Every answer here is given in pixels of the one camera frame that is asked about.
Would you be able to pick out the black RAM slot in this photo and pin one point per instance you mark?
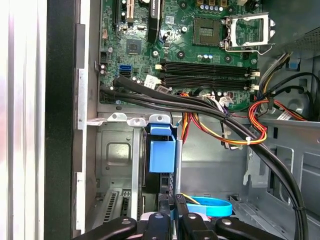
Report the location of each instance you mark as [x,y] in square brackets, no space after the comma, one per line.
[205,67]
[205,82]

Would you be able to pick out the grey power supply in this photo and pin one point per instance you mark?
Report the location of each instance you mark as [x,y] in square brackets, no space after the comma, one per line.
[292,17]

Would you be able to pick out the metal socket cover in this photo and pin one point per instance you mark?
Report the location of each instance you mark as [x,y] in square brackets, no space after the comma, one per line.
[250,18]

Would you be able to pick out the hard disk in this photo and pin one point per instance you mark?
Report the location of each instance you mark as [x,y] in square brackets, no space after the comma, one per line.
[161,157]

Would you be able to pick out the grey metal drive cage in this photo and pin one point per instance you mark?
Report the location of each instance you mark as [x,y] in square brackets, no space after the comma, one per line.
[310,160]

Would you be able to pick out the black PC case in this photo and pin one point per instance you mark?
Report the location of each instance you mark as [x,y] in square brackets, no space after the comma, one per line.
[60,100]

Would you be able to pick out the black graphics card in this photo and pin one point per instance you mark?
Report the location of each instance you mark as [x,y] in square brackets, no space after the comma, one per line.
[153,22]

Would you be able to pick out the black expansion slot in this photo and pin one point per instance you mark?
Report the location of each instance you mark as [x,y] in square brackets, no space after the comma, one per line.
[115,12]

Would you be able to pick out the green motherboard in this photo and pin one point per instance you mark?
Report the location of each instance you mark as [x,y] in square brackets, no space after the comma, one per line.
[175,37]

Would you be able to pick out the beige expansion slot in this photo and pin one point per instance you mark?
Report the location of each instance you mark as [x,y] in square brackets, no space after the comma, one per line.
[129,11]

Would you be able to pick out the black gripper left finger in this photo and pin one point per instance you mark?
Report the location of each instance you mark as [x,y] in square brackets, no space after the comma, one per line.
[155,227]

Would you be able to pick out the metal disk bay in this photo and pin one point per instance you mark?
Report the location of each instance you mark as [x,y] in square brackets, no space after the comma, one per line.
[117,135]

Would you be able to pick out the CPU socket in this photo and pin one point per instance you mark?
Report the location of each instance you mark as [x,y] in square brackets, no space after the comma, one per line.
[207,31]

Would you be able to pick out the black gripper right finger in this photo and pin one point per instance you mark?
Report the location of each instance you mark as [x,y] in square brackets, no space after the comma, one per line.
[192,227]

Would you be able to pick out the metal locking lever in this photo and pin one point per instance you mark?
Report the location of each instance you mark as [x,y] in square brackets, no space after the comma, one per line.
[245,51]

